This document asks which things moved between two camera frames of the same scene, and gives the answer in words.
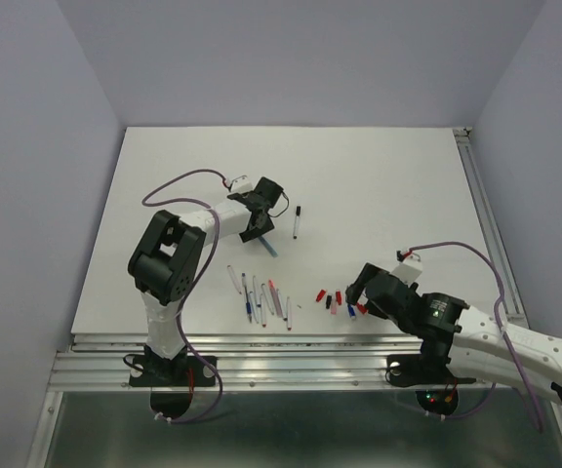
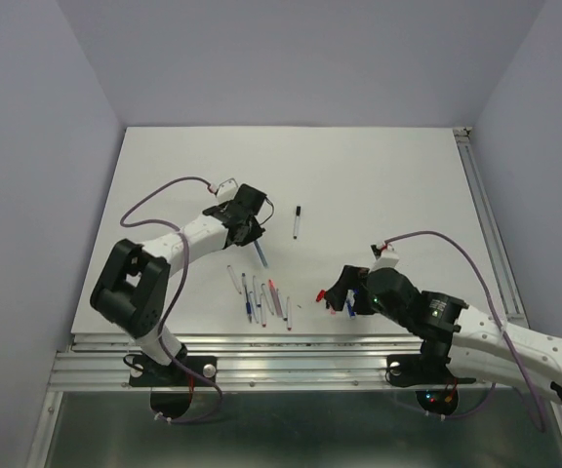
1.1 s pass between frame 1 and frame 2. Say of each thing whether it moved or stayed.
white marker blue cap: moved
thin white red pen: stayed
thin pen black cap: stayed
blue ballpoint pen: stayed
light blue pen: moved
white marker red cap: stayed
